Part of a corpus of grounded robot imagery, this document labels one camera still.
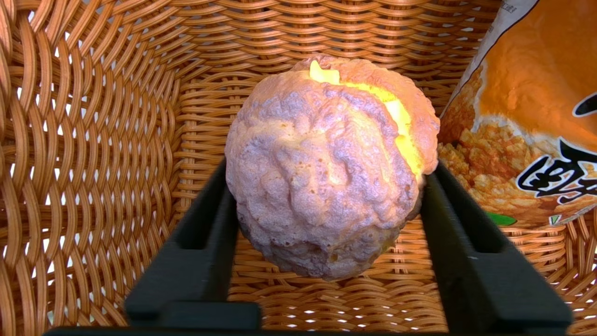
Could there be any orange wicker basket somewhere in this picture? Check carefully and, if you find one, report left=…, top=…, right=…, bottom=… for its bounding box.
left=0, top=0, right=597, bottom=336

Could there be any cream puff bun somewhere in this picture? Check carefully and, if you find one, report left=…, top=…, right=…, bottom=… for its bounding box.
left=225, top=55, right=440, bottom=281

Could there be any orange snack bag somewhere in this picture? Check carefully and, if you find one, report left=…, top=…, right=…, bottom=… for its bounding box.
left=437, top=0, right=597, bottom=229

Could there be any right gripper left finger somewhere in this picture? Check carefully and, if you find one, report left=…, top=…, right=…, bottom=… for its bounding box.
left=125, top=159, right=262, bottom=329

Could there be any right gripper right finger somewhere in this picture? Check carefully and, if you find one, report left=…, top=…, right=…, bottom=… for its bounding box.
left=420, top=161, right=573, bottom=334

